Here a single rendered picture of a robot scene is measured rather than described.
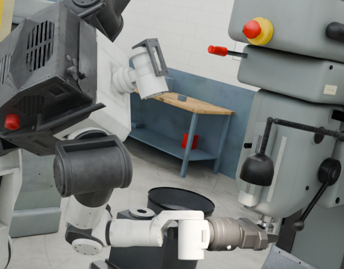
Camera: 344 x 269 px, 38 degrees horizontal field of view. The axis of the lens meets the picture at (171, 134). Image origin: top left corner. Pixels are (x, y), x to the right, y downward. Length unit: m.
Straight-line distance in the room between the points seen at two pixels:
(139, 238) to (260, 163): 0.38
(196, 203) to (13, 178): 2.38
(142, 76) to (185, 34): 6.27
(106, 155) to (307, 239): 0.93
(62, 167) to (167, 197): 2.68
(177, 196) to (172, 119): 3.82
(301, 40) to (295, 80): 0.13
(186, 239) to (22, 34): 0.61
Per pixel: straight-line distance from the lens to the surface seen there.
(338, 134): 1.11
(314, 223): 1.76
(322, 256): 1.77
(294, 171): 1.26
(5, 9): 2.67
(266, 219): 1.38
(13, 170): 1.43
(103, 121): 1.10
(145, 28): 8.02
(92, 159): 1.04
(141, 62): 1.13
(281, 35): 1.12
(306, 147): 1.25
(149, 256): 1.69
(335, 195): 1.42
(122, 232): 1.29
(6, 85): 1.12
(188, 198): 3.68
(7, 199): 1.46
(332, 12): 1.12
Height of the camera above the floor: 1.72
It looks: 11 degrees down
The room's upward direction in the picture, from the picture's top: 12 degrees clockwise
